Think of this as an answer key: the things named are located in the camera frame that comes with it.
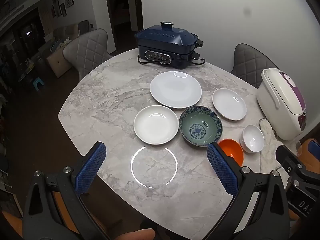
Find white and purple rice cooker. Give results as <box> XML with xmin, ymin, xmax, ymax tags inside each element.
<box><xmin>257</xmin><ymin>67</ymin><xmax>308</xmax><ymax>140</ymax></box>

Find cardboard box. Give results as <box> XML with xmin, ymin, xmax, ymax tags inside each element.
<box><xmin>46</xmin><ymin>46</ymin><xmax>73</xmax><ymax>78</ymax></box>

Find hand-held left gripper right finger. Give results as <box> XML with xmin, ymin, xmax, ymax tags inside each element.
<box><xmin>201</xmin><ymin>142</ymin><xmax>298</xmax><ymax>240</ymax></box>

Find grey quilted chair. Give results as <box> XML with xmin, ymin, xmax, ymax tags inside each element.
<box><xmin>230</xmin><ymin>43</ymin><xmax>279</xmax><ymax>89</ymax></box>
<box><xmin>62</xmin><ymin>28</ymin><xmax>114</xmax><ymax>80</ymax></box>

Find person's left hand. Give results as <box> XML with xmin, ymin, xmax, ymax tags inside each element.
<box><xmin>114</xmin><ymin>228</ymin><xmax>156</xmax><ymax>240</ymax></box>

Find navy electric grill pot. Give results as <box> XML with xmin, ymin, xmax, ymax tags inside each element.
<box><xmin>134</xmin><ymin>21</ymin><xmax>206</xmax><ymax>70</ymax></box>

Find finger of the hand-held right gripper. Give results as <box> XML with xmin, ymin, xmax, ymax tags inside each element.
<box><xmin>275</xmin><ymin>145</ymin><xmax>318</xmax><ymax>217</ymax></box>
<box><xmin>308</xmin><ymin>140</ymin><xmax>320</xmax><ymax>163</ymax></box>

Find large white plate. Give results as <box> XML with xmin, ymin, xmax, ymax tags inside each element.
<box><xmin>149</xmin><ymin>71</ymin><xmax>202</xmax><ymax>109</ymax></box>

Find blue stool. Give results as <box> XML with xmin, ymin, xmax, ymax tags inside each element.
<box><xmin>32</xmin><ymin>78</ymin><xmax>45</xmax><ymax>92</ymax></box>

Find black power cord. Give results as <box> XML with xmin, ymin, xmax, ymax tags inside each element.
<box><xmin>137</xmin><ymin>54</ymin><xmax>206</xmax><ymax>65</ymax></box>

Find dark chair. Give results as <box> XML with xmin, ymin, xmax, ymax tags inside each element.
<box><xmin>77</xmin><ymin>20</ymin><xmax>90</xmax><ymax>35</ymax></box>

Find orange bowl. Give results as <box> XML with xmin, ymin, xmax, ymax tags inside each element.
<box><xmin>217</xmin><ymin>139</ymin><xmax>244</xmax><ymax>167</ymax></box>

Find deep white plate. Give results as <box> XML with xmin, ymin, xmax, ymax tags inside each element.
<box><xmin>133</xmin><ymin>105</ymin><xmax>179</xmax><ymax>145</ymax></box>

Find blue patterned ceramic bowl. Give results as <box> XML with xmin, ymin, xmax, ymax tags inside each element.
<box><xmin>178</xmin><ymin>106</ymin><xmax>223</xmax><ymax>147</ymax></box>

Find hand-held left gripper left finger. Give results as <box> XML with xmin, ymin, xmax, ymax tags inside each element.
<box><xmin>22</xmin><ymin>142</ymin><xmax>112</xmax><ymax>240</ymax></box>

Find small white bowl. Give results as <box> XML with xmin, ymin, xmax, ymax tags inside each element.
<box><xmin>240</xmin><ymin>124</ymin><xmax>265</xmax><ymax>153</ymax></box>

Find small white plate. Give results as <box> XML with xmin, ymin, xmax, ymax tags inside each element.
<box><xmin>212</xmin><ymin>88</ymin><xmax>247</xmax><ymax>121</ymax></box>

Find wall picture frames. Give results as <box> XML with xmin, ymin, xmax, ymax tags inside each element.
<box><xmin>51</xmin><ymin>0</ymin><xmax>75</xmax><ymax>18</ymax></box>

